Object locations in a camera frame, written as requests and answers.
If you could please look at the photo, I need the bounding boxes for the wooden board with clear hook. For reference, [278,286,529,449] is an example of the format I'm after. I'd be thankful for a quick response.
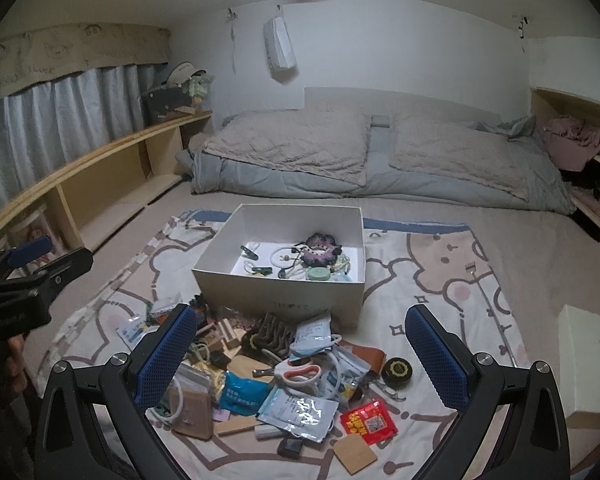
[172,390,213,441]

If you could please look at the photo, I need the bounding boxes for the small black box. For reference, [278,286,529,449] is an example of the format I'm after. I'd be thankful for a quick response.
[276,438,303,460]

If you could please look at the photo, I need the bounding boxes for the wooden side shelf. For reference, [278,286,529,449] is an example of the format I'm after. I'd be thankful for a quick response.
[0,110,212,250]

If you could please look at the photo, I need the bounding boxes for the white lid box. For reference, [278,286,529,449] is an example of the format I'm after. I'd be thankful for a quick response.
[558,304,600,429]

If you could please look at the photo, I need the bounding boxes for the wooden block stick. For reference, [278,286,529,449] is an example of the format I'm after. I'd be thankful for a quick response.
[214,416,260,437]

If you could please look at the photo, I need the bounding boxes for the blue snack packet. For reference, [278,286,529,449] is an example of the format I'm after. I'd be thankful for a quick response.
[219,370,271,416]

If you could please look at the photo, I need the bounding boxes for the grey curtain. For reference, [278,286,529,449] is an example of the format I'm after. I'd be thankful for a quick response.
[0,65,159,210]

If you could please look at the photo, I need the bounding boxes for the black tape roll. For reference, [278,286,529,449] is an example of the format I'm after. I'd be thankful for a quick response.
[380,356,413,389]

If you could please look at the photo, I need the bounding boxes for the red qr packet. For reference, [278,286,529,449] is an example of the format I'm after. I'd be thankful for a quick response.
[340,399,398,445]

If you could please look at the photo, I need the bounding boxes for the white cylinder tube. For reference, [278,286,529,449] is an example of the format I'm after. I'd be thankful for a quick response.
[253,424,290,441]

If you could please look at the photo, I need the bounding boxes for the square wooden coaster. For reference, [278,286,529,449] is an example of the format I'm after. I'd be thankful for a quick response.
[332,434,377,476]

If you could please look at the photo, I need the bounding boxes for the brown leather pouch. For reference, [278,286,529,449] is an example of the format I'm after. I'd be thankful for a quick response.
[339,340,386,375]

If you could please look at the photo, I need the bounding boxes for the white foil sachet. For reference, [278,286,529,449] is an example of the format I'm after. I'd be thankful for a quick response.
[257,387,339,443]

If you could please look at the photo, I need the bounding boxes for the white red scissors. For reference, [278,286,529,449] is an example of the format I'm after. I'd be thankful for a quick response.
[251,358,323,389]

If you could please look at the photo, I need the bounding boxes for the cartoon patterned blanket mat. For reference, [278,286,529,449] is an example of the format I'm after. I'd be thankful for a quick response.
[35,210,528,479]

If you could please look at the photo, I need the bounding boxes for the dark storage bag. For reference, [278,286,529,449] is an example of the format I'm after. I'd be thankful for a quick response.
[143,86,192,122]

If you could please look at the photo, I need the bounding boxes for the blue white medicine sachet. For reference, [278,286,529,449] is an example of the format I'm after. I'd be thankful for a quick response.
[289,313,334,356]

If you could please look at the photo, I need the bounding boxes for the white cardboard shoe box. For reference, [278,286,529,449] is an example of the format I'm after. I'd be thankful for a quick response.
[193,204,366,328]

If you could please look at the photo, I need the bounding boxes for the grey folded duvet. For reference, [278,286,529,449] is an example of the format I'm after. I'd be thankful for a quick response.
[176,107,574,214]

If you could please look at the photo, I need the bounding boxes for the mint round case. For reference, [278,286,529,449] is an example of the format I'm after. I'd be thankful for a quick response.
[306,266,332,282]

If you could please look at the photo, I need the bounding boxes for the white cap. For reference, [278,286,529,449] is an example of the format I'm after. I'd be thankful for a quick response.
[166,62,207,87]

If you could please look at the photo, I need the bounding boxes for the pink clothes pile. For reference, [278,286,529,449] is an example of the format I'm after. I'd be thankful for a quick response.
[542,116,600,171]

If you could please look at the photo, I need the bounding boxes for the beige quilted blanket right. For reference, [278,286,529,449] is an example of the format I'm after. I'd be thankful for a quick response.
[389,115,528,200]

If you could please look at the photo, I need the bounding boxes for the beige quilted blanket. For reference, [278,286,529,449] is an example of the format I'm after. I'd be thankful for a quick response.
[202,107,370,186]
[389,115,528,200]

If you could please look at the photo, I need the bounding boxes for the beige quilted blanket left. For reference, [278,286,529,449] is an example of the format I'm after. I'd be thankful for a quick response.
[202,107,370,186]

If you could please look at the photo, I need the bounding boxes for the white hanging pouch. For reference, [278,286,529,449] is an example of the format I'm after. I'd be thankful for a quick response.
[263,6,297,73]

